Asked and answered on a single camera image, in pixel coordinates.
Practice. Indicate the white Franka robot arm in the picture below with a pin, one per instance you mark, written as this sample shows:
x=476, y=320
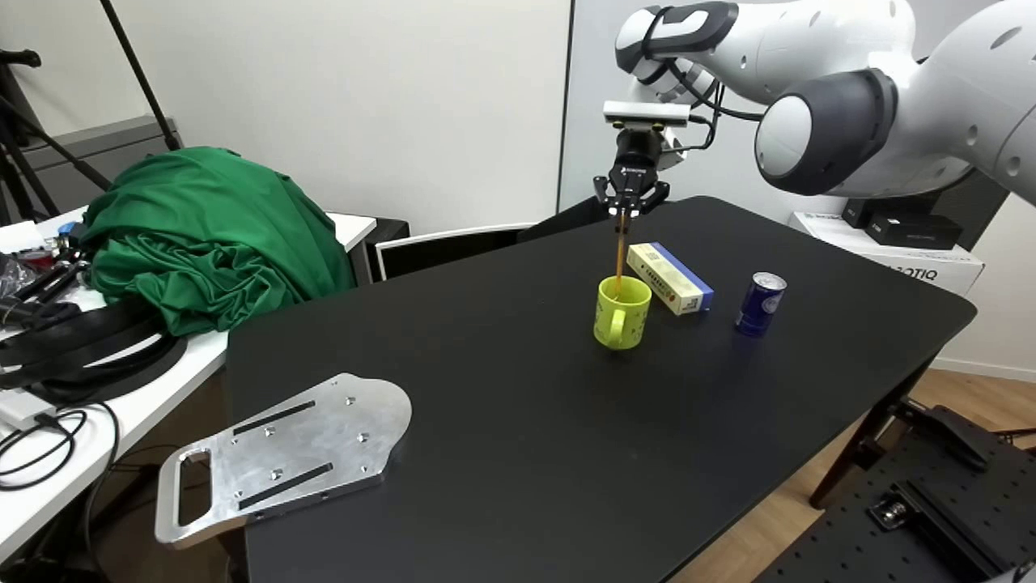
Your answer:
x=863, y=86

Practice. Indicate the white cardboard box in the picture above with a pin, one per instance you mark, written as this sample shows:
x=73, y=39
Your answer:
x=916, y=260

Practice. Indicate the dark wall panel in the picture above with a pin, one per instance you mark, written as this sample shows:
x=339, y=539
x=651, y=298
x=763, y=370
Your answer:
x=973, y=211

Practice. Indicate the blue drink can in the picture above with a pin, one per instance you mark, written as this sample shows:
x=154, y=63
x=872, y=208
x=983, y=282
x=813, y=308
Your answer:
x=763, y=303

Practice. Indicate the white side table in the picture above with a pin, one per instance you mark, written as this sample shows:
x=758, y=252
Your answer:
x=163, y=389

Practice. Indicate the yellow-green mug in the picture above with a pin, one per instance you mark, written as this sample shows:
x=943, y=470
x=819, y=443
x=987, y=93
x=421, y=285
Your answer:
x=619, y=313

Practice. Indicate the black framed monitor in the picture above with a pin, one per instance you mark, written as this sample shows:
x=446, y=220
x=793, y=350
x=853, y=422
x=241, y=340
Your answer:
x=454, y=248

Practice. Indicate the green cloth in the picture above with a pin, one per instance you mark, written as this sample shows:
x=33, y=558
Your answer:
x=210, y=238

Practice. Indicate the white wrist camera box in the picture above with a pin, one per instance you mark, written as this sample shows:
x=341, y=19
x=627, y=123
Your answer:
x=644, y=111

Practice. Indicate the black stand pole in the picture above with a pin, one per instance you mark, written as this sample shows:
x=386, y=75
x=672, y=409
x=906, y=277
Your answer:
x=143, y=77

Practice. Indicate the white and blue carton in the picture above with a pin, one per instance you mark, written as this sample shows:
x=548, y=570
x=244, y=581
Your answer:
x=672, y=277

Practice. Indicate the black tripod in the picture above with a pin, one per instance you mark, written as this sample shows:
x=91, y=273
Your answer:
x=26, y=140

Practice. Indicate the silver metal mounting plate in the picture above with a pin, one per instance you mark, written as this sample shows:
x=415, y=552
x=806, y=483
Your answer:
x=292, y=449

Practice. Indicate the orange pencil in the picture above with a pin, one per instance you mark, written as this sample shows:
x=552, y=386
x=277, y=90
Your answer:
x=619, y=248

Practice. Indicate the black perforated breadboard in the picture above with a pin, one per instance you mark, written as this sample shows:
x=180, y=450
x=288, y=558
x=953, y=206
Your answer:
x=926, y=506

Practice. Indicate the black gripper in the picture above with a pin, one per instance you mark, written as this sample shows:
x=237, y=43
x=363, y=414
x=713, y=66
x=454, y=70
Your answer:
x=636, y=155

